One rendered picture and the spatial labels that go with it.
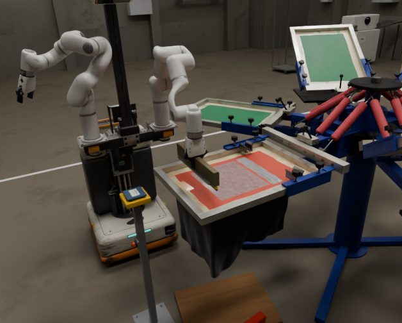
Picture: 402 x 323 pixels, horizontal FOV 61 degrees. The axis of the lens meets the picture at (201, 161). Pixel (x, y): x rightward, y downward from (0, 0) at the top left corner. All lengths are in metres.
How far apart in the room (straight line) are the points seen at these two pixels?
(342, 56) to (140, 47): 9.23
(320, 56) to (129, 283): 2.51
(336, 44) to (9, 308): 3.40
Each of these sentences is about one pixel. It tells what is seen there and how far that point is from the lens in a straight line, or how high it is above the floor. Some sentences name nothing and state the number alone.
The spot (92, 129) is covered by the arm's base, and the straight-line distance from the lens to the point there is 2.04.
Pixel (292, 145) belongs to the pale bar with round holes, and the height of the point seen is 1.02.
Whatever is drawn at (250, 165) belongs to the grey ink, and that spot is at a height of 0.96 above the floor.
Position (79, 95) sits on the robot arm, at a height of 1.43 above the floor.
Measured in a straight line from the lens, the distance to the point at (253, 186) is 1.80.
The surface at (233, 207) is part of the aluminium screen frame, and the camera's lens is 1.58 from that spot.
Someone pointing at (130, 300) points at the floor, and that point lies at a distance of 2.57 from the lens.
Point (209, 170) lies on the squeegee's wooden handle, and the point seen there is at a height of 1.14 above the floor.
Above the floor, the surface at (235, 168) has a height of 0.96.
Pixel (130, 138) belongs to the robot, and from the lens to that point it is 2.11.
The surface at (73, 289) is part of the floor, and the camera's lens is 2.77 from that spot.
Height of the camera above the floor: 1.87
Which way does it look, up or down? 26 degrees down
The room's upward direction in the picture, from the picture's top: 3 degrees counter-clockwise
